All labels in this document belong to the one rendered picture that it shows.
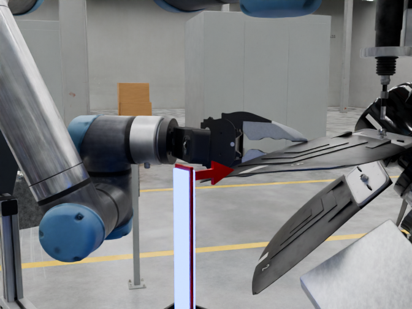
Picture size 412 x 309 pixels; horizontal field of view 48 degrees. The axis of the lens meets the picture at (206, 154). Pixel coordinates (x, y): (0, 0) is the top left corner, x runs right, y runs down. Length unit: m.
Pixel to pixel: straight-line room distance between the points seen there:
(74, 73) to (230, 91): 2.74
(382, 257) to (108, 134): 0.42
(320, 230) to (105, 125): 0.38
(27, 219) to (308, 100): 5.54
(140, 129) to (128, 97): 7.98
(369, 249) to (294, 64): 6.58
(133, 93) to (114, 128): 7.97
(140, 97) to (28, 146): 8.10
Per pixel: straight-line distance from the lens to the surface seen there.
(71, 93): 4.87
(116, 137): 0.69
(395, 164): 0.76
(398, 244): 0.67
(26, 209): 2.42
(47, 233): 0.60
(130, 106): 8.68
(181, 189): 0.43
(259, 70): 6.97
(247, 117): 0.65
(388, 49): 0.65
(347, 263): 0.66
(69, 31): 4.89
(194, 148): 0.58
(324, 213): 0.80
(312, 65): 7.32
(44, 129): 0.61
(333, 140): 0.63
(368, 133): 0.71
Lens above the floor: 1.27
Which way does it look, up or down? 9 degrees down
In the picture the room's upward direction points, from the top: straight up
